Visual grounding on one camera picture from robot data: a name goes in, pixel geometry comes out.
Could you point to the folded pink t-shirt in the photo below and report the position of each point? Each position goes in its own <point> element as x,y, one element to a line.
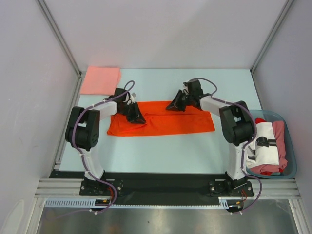
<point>100,80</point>

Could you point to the blue slotted cable duct right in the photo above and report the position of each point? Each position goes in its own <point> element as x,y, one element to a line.
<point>238,203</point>

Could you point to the teal plastic laundry bin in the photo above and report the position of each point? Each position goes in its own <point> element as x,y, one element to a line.
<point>291,167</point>

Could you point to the aluminium frame post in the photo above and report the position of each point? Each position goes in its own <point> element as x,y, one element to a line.
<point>58,35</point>
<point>272,34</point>

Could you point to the red garment in bin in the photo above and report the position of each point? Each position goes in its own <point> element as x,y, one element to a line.
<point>259,120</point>

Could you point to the aluminium front rail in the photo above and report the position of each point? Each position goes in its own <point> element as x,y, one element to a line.
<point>69,188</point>

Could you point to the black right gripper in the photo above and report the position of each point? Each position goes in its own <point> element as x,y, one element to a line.
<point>176,105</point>

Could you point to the aluminium frame post left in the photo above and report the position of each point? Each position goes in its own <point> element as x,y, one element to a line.
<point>58,35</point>

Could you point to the blue slotted cable duct left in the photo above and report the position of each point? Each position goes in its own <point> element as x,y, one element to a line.
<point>77,203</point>

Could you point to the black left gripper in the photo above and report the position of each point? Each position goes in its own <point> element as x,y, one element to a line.
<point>137,117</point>

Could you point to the pink garment in bin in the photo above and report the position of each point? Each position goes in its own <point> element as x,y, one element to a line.
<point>279,130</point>

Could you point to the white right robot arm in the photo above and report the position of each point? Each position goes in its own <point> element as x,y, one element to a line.
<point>237,124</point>

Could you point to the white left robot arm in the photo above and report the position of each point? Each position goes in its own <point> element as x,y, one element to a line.
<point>83,126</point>

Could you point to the aluminium frame post right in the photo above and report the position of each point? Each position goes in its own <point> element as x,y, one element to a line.
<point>272,34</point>

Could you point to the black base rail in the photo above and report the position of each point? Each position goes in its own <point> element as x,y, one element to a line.
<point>159,189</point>

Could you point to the blue slotted cable duct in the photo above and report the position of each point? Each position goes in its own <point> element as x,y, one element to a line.
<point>238,203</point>
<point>77,203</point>

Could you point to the orange polo t-shirt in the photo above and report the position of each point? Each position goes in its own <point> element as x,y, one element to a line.
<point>161,122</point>

